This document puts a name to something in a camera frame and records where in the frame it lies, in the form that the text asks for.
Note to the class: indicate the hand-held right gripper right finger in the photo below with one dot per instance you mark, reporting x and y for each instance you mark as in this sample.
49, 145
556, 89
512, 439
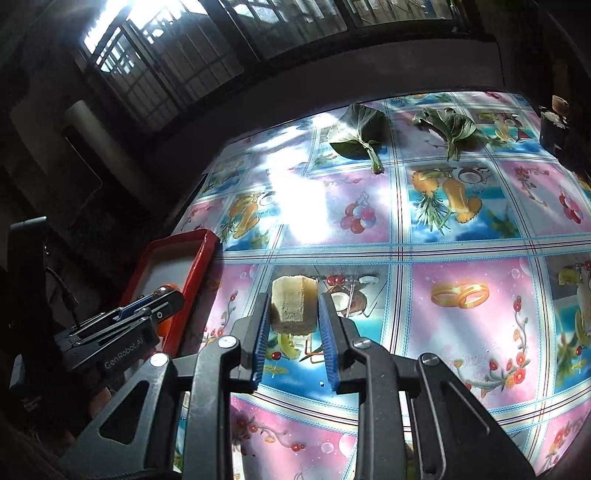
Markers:
328, 341

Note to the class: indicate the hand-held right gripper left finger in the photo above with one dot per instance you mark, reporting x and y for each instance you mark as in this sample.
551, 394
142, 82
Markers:
261, 341

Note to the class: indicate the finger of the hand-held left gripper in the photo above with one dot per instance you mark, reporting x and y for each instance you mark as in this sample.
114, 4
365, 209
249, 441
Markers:
168, 304
137, 306

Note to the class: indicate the orange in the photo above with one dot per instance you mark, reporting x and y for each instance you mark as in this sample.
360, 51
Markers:
165, 326

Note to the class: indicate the red tray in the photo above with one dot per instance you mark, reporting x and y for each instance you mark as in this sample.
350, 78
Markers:
203, 258

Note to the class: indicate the white pipe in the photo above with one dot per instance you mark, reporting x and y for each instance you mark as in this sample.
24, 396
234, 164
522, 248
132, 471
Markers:
81, 115

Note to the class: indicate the green leaf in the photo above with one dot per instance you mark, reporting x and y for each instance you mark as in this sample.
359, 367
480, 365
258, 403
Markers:
360, 129

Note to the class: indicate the barred window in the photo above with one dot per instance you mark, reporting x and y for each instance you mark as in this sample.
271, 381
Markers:
161, 60

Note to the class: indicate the bunch of green leaves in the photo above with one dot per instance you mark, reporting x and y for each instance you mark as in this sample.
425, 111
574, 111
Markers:
448, 127

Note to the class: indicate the black box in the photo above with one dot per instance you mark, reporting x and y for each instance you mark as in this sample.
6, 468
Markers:
554, 136

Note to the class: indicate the small tan cup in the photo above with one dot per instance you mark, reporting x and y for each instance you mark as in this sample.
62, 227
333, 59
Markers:
560, 105

